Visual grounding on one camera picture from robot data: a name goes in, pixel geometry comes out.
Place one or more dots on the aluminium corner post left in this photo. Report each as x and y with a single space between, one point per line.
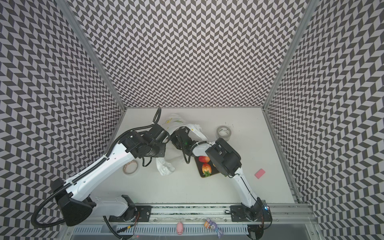
78 31

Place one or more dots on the red yellow fake strawberry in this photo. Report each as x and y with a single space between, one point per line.
207 170

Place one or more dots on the white plastic bag lemon print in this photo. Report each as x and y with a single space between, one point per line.
174 122

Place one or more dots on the aluminium corner post right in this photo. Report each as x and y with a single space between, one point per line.
291 50

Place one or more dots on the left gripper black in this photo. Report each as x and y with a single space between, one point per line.
163 149

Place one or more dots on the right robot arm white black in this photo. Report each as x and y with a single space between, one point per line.
228 162

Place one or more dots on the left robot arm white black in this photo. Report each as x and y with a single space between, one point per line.
73 195

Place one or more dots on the black square tray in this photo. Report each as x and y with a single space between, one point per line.
199 166

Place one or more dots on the white masking tape roll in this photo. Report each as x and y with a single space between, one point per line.
131 168

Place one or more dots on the aluminium corner post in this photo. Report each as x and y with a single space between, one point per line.
78 31
291 50

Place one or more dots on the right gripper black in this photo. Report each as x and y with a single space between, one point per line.
177 138

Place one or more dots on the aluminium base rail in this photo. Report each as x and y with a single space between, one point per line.
223 214

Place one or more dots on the pink small toy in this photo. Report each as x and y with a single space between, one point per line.
180 228

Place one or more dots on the pink eraser block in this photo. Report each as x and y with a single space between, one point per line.
260 173

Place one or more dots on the clear packing tape roll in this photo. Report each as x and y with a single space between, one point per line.
224 132

